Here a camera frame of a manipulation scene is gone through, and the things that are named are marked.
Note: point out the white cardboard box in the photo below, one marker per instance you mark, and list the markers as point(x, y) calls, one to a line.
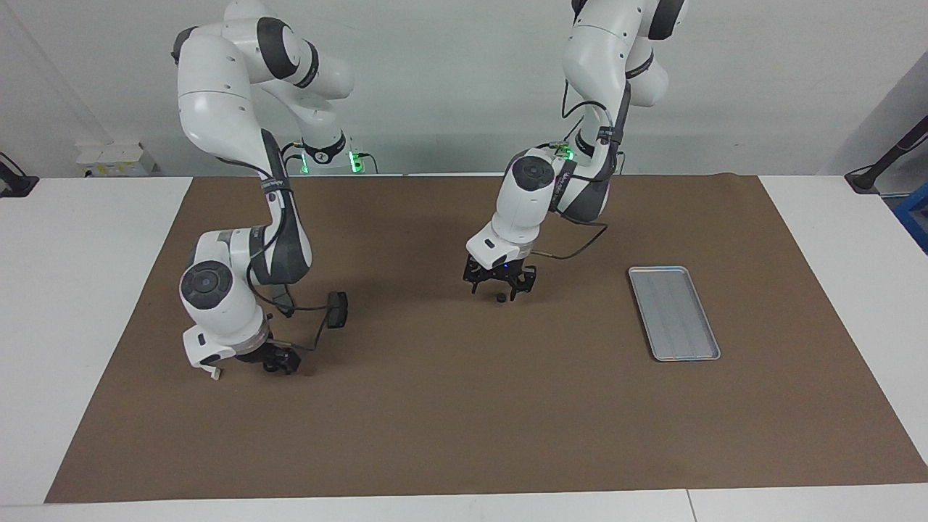
point(116, 159)

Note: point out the black clamp stand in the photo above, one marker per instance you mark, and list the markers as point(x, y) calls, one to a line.
point(16, 185)

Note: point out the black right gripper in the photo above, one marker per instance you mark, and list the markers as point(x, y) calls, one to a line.
point(261, 353)

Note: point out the rectangular grey brake pad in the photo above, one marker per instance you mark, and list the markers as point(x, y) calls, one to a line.
point(337, 310)

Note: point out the brown table mat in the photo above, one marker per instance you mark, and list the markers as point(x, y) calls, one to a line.
point(507, 420)

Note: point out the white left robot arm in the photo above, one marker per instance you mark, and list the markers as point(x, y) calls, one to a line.
point(522, 210)

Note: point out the black angled stand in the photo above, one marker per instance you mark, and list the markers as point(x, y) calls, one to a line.
point(870, 177)

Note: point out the blue crate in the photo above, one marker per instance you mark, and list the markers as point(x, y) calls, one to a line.
point(915, 214)

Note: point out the white curved plastic bracket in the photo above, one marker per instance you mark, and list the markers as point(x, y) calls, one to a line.
point(215, 375)

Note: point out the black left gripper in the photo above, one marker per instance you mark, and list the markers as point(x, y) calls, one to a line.
point(500, 271)

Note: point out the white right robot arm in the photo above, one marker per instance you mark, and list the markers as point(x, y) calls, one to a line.
point(214, 94)

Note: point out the silver metal tray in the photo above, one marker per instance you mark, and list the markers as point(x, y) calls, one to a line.
point(674, 313)

